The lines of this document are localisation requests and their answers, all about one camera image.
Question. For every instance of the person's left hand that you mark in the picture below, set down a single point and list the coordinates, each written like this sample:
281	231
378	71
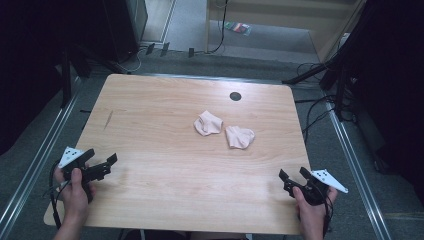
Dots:
75	200

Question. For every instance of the black plug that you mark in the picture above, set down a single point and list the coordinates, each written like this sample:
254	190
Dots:
150	49
191	52
165	49

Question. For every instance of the black metal stand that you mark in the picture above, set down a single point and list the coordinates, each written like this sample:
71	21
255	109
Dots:
65	80

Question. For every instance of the metal floor rail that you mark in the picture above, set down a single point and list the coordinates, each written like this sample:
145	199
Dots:
33	163
356	173

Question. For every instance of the black cabinet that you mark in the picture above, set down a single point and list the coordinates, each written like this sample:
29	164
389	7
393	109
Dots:
125	30

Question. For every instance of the pink sock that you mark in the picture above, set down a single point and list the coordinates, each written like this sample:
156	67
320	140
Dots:
239	137
208	124

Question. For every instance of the colourful packet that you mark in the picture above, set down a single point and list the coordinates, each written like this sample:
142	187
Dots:
238	27

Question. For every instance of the person's right hand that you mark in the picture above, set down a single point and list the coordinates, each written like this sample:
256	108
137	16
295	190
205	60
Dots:
311	215

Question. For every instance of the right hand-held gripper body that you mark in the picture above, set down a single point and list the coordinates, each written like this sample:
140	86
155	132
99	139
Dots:
315	193

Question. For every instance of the light wooden shelf unit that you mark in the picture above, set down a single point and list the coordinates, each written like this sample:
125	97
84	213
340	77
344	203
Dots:
320	40

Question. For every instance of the black round table grommet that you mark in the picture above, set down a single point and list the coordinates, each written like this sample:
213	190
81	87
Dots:
235	96

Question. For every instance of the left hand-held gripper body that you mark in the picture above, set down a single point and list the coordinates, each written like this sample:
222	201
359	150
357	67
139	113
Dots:
96	171

